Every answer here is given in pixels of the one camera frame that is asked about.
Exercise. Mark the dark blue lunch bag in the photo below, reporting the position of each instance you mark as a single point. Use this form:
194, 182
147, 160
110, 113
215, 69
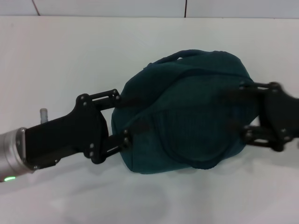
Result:
182, 116

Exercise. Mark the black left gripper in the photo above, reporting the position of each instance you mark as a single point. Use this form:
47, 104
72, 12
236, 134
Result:
67, 137

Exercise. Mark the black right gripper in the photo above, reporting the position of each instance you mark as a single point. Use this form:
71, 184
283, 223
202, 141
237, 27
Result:
280, 114

